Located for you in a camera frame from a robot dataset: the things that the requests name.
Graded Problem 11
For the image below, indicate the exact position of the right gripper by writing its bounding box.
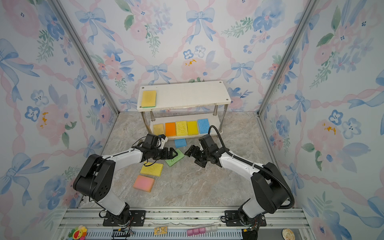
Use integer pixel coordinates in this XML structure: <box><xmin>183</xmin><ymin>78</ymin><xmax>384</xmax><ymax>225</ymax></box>
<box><xmin>184</xmin><ymin>145</ymin><xmax>211</xmax><ymax>168</ymax></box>

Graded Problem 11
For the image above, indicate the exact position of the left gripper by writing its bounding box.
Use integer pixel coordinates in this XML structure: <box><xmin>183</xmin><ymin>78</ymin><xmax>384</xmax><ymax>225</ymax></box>
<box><xmin>151</xmin><ymin>146</ymin><xmax>178</xmax><ymax>160</ymax></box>

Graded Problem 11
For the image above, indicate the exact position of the green sponge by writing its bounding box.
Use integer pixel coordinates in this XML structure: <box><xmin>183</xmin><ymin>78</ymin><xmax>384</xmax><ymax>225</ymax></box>
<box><xmin>166</xmin><ymin>149</ymin><xmax>185</xmax><ymax>167</ymax></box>

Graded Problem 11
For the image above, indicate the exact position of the bright yellow sponge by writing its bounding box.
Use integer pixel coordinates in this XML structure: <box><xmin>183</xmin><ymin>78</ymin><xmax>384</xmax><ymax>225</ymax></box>
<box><xmin>187</xmin><ymin>121</ymin><xmax>199</xmax><ymax>136</ymax></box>

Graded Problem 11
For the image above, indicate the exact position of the orange sponge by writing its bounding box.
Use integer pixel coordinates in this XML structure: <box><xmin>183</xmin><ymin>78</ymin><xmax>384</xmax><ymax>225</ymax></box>
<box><xmin>165</xmin><ymin>122</ymin><xmax>177</xmax><ymax>137</ymax></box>

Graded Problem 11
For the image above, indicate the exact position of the yellow cellulose sponge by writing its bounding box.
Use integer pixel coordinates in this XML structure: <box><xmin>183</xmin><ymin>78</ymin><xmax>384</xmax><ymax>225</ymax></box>
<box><xmin>176</xmin><ymin>121</ymin><xmax>188</xmax><ymax>136</ymax></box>

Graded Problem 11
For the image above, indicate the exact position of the pale yellow orange-backed sponge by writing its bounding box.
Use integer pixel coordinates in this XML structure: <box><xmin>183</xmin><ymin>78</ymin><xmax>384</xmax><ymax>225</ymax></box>
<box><xmin>153</xmin><ymin>124</ymin><xmax>165</xmax><ymax>136</ymax></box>

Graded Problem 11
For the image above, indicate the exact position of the blue sponge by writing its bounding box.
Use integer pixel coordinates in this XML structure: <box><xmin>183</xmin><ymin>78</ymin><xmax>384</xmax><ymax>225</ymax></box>
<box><xmin>198</xmin><ymin>119</ymin><xmax>210</xmax><ymax>134</ymax></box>
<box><xmin>175</xmin><ymin>139</ymin><xmax>187</xmax><ymax>149</ymax></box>

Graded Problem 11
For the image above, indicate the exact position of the yellow green-backed sponge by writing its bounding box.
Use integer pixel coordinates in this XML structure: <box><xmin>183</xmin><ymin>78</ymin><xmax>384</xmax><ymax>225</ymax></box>
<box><xmin>141</xmin><ymin>91</ymin><xmax>157</xmax><ymax>108</ymax></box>

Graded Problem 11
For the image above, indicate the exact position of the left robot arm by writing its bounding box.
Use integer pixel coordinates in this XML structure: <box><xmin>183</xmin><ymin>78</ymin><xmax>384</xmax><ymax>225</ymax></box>
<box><xmin>73</xmin><ymin>134</ymin><xmax>178</xmax><ymax>217</ymax></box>

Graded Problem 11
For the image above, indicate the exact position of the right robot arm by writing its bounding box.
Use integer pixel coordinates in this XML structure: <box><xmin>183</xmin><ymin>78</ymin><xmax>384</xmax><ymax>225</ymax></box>
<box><xmin>185</xmin><ymin>135</ymin><xmax>295</xmax><ymax>223</ymax></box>

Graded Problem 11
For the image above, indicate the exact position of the white two-tier shelf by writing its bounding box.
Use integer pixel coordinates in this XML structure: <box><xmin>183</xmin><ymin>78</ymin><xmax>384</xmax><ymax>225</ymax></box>
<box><xmin>137</xmin><ymin>81</ymin><xmax>231</xmax><ymax>140</ymax></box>

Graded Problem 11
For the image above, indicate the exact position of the yellow sponge left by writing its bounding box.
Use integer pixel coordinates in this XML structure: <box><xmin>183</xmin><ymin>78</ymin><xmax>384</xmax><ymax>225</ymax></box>
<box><xmin>140</xmin><ymin>163</ymin><xmax>164</xmax><ymax>177</ymax></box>

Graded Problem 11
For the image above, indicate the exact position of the pink sponge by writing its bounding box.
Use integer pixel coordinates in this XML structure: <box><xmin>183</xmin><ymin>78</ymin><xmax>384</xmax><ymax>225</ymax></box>
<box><xmin>133</xmin><ymin>175</ymin><xmax>155</xmax><ymax>193</ymax></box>

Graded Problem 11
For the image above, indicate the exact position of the small circuit board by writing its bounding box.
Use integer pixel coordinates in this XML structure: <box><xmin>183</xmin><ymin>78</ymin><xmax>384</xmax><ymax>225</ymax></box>
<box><xmin>154</xmin><ymin>226</ymin><xmax>168</xmax><ymax>236</ymax></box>

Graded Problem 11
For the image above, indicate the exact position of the pink block strip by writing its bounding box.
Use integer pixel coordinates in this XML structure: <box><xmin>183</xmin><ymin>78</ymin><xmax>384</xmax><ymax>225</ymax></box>
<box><xmin>187</xmin><ymin>226</ymin><xmax>218</xmax><ymax>237</ymax></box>

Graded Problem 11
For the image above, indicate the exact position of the colourful toy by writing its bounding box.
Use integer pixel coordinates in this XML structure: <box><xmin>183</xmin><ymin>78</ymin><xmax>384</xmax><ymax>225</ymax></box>
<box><xmin>68</xmin><ymin>225</ymin><xmax>88</xmax><ymax>240</ymax></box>

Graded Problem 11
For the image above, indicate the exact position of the round patterned disc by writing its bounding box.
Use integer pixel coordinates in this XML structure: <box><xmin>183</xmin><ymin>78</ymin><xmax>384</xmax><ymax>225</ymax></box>
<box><xmin>282</xmin><ymin>229</ymin><xmax>296</xmax><ymax>240</ymax></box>

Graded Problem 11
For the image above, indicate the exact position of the black corrugated cable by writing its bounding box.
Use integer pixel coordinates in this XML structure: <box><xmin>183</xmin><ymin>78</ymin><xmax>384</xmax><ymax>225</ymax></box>
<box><xmin>207</xmin><ymin>125</ymin><xmax>295</xmax><ymax>210</ymax></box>

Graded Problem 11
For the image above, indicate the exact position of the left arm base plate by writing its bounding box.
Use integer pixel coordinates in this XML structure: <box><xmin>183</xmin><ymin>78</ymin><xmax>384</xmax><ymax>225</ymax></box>
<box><xmin>103</xmin><ymin>210</ymin><xmax>147</xmax><ymax>227</ymax></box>

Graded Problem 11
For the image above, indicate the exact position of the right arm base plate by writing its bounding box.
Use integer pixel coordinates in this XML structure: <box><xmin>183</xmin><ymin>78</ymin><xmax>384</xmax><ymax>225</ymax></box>
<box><xmin>220</xmin><ymin>210</ymin><xmax>267</xmax><ymax>228</ymax></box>

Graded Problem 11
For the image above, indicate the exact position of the left corner metal post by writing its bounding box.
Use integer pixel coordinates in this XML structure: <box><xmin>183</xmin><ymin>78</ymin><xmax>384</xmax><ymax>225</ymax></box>
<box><xmin>48</xmin><ymin>0</ymin><xmax>120</xmax><ymax>115</ymax></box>

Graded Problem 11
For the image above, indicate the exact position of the corner metal post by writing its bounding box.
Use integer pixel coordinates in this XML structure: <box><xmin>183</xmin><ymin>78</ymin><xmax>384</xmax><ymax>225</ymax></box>
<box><xmin>48</xmin><ymin>0</ymin><xmax>120</xmax><ymax>115</ymax></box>
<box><xmin>258</xmin><ymin>0</ymin><xmax>318</xmax><ymax>118</ymax></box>

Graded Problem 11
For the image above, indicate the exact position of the right corner metal post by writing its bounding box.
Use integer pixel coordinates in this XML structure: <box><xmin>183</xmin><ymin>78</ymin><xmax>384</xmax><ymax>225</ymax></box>
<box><xmin>258</xmin><ymin>0</ymin><xmax>318</xmax><ymax>118</ymax></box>

